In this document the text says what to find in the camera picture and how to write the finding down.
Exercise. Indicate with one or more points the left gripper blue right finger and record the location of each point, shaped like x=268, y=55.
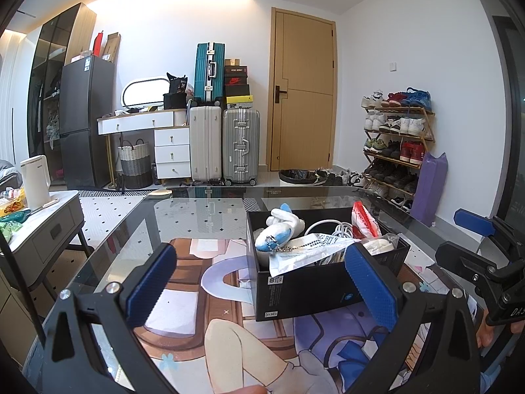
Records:
x=374, y=284

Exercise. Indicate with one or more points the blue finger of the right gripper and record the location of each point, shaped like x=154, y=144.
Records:
x=468, y=265
x=480, y=225

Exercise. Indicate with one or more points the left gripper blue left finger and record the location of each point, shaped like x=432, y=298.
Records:
x=145, y=284

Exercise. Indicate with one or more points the red white warmer packet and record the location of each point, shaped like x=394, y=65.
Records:
x=363, y=224

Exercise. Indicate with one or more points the white blue plush toy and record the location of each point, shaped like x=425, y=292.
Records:
x=281, y=226

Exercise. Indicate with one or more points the green medicine packet large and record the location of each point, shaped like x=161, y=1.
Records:
x=304, y=251

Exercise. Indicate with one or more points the person right hand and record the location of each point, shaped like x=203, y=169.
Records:
x=485, y=332

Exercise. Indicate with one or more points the black cardboard box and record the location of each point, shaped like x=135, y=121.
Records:
x=311, y=289

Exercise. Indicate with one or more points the anime printed desk mat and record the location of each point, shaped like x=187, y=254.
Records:
x=203, y=336

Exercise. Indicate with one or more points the purple bag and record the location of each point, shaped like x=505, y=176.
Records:
x=430, y=186

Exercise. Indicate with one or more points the grey side table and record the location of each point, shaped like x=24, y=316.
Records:
x=45, y=235

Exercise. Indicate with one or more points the wooden shoe rack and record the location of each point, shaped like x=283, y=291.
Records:
x=398, y=128

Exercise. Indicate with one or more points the woven laundry basket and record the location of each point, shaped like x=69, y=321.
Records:
x=136, y=164

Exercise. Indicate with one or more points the white electric kettle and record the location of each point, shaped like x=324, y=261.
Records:
x=36, y=181

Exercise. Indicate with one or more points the white drawer desk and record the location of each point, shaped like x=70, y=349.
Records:
x=168, y=132

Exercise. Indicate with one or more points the white suitcase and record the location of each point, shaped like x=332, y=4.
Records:
x=205, y=143

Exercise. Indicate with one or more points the silver suitcase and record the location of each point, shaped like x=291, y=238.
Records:
x=240, y=146

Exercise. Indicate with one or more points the black handbag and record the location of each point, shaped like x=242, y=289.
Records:
x=176, y=98

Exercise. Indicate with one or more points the oval desk mirror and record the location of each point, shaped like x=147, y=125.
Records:
x=145, y=93

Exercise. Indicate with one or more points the wooden door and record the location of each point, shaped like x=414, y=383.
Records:
x=302, y=91

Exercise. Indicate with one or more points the black refrigerator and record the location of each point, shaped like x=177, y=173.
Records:
x=86, y=95

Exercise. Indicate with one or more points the stacked shoe boxes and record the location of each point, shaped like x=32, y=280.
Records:
x=236, y=86

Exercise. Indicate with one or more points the teal suitcase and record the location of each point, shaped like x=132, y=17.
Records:
x=209, y=73

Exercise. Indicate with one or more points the dark glass cabinet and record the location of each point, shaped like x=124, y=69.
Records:
x=60, y=40

